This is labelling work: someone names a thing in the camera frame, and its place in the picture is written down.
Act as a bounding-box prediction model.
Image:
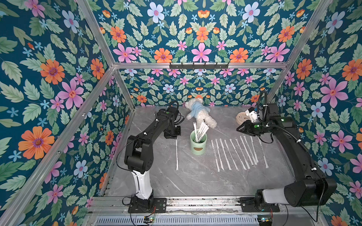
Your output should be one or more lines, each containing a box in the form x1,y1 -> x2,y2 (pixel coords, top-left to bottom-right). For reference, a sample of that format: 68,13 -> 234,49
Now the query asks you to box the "green metal straw cup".
190,131 -> 207,155

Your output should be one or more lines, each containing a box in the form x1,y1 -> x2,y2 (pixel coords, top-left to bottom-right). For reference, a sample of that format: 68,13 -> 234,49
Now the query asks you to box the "eleventh white straw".
175,139 -> 179,170

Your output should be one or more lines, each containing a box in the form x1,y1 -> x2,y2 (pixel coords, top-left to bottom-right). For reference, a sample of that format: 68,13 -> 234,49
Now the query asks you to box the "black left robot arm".
124,102 -> 184,208

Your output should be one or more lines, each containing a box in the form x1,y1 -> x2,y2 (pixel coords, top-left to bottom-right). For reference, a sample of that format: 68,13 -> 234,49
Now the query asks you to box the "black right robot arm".
237,104 -> 337,208

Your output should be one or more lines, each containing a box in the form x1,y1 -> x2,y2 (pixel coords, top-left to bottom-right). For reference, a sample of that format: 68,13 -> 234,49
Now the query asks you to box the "bundle of wrapped straws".
193,122 -> 209,143

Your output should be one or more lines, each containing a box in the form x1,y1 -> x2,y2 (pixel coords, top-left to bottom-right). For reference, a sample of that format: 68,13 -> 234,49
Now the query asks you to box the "beige round alarm clock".
236,112 -> 250,125

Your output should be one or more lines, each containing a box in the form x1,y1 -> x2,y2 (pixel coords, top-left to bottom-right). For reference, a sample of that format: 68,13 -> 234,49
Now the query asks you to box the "white teddy bear blue shirt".
185,98 -> 217,129

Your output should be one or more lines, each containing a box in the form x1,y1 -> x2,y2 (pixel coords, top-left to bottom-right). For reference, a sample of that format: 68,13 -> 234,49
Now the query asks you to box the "black wall hook rail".
169,62 -> 229,70

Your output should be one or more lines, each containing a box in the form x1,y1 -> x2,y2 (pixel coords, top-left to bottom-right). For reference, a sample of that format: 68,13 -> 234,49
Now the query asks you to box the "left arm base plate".
128,197 -> 167,213

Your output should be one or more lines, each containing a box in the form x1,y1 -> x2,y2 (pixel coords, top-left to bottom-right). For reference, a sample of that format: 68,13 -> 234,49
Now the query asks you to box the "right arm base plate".
238,197 -> 280,213

